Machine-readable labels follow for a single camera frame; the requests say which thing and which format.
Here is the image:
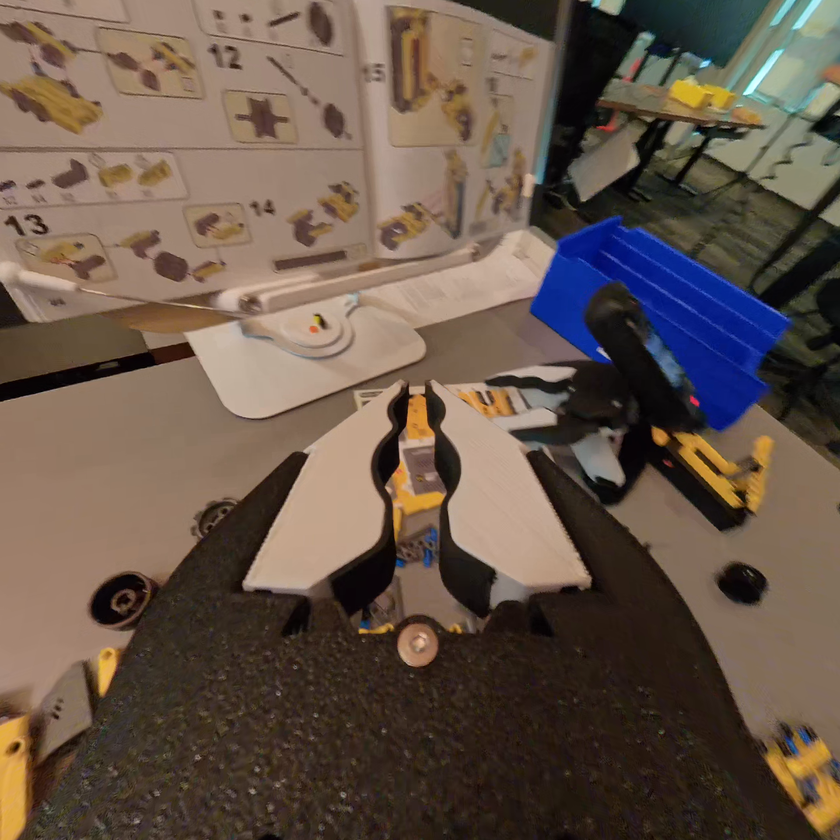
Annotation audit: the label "blue plastic bin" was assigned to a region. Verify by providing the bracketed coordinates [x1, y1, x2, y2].
[529, 215, 793, 432]

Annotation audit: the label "yellow brick assembly blue pins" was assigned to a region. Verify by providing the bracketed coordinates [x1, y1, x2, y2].
[758, 721, 840, 833]

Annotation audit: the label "white printed paper sheet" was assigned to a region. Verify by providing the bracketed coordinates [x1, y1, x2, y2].
[367, 246, 560, 329]

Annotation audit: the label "yellow bin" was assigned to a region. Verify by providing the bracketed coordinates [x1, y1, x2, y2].
[668, 77, 713, 109]

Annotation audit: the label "yellow black brick frame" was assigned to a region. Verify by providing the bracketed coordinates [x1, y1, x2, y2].
[646, 425, 777, 534]

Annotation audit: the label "dark grey sprocket wheel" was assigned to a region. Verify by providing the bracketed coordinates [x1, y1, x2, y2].
[189, 497, 242, 540]

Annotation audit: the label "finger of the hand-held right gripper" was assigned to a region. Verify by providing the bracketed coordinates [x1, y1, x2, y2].
[507, 403, 631, 454]
[484, 364, 581, 398]

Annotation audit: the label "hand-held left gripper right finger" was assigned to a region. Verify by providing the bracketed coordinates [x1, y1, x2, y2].
[425, 379, 593, 618]

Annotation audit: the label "black wheel rim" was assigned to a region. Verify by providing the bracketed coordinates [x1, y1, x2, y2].
[87, 570, 160, 632]

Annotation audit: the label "white-tipped page holder wire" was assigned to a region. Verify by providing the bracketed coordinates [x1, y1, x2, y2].
[0, 260, 249, 320]

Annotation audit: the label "yellow grey sticker sheet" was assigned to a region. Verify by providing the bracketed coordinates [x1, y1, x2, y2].
[353, 382, 529, 516]

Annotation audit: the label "grey curved panel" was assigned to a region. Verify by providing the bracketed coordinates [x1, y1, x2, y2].
[31, 658, 98, 765]

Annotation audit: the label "wooden background desk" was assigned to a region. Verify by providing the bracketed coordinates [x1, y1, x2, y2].
[596, 75, 767, 198]

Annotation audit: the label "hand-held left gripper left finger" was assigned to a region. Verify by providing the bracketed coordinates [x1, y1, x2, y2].
[241, 381, 410, 597]

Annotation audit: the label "pile of building brick pieces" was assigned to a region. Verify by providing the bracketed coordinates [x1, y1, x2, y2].
[0, 499, 476, 840]

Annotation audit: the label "small black wheel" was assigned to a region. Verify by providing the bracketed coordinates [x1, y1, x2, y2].
[714, 561, 770, 606]

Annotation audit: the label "instruction booklet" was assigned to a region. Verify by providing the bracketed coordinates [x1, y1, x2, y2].
[0, 0, 557, 324]

